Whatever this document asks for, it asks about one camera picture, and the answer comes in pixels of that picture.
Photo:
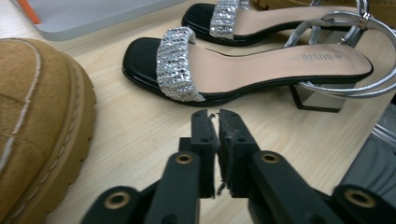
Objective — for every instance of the aluminium floor rail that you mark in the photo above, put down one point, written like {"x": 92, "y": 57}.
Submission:
{"x": 386, "y": 135}

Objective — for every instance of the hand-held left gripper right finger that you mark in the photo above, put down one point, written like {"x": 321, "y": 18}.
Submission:
{"x": 249, "y": 174}

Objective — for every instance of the grey two-tier shoe rack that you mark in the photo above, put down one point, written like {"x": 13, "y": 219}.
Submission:
{"x": 93, "y": 15}

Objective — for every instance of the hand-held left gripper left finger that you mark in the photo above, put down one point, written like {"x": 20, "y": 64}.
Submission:
{"x": 186, "y": 180}

